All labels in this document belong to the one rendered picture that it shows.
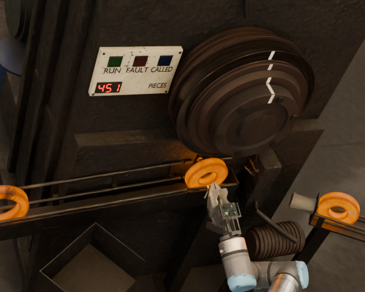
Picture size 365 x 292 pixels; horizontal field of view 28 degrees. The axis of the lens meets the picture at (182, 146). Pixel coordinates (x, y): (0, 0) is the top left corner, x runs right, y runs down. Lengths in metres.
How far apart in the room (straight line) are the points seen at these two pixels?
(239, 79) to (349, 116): 2.28
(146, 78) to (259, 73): 0.35
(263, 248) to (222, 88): 0.82
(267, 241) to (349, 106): 1.84
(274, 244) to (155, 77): 0.88
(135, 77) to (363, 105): 2.49
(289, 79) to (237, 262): 0.62
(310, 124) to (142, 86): 0.77
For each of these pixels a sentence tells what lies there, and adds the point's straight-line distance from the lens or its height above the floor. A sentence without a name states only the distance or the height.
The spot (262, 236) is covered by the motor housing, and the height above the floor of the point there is 0.53.
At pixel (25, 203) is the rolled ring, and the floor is 0.71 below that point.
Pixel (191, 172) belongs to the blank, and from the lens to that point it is 2.52.
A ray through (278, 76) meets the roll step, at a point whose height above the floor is 1.28.
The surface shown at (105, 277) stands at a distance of 2.37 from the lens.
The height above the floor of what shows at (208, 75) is 1.26.
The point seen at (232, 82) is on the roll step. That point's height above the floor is 1.25.
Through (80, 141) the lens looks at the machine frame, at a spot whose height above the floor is 0.87.
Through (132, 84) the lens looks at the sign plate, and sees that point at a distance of 2.24.
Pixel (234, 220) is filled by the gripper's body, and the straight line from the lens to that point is 2.46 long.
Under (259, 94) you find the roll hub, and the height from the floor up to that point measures 1.25.
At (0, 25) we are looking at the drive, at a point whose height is 0.25.
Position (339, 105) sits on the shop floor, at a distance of 4.42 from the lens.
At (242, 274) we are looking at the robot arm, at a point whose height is 0.71.
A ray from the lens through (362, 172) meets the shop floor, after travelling 4.07.
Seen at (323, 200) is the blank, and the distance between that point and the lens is 2.71.
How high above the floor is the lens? 2.56
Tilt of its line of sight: 44 degrees down
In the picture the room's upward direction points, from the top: 22 degrees clockwise
